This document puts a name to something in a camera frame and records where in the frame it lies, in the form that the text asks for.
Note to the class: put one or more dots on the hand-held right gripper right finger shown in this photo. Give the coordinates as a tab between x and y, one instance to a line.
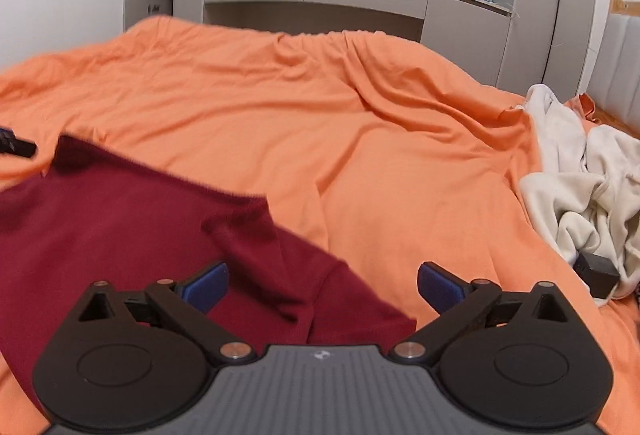
440	287

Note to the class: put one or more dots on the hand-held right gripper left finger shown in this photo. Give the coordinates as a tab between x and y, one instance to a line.
207	287

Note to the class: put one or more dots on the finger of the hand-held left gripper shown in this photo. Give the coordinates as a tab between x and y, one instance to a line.
17	144

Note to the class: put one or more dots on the dark red long-sleeved shirt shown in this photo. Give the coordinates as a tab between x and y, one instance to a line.
125	240

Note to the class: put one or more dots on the small black box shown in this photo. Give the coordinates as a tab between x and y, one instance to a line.
596	274

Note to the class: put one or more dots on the cream crumpled garment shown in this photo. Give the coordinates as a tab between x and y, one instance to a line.
575	175

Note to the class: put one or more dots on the orange bed blanket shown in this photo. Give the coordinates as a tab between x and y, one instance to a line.
300	115

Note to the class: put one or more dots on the grey padded wooden headboard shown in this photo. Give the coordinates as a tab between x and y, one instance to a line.
622	65

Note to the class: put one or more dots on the grey window sill cabinet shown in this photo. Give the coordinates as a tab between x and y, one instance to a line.
350	0

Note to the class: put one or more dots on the grey closed wardrobe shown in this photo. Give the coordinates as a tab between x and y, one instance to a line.
545	5

